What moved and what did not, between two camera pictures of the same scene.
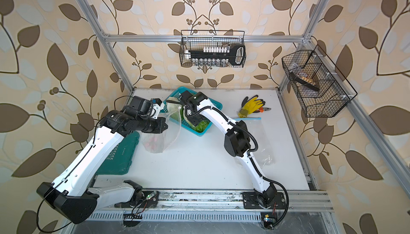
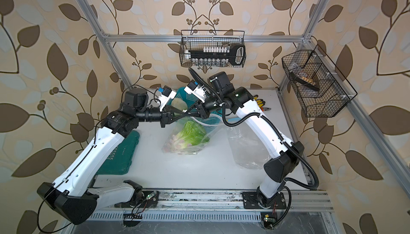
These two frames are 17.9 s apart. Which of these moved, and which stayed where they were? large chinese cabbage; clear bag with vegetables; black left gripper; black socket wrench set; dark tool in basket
Moved: clear bag with vegetables; large chinese cabbage; black left gripper
Stayed: black socket wrench set; dark tool in basket
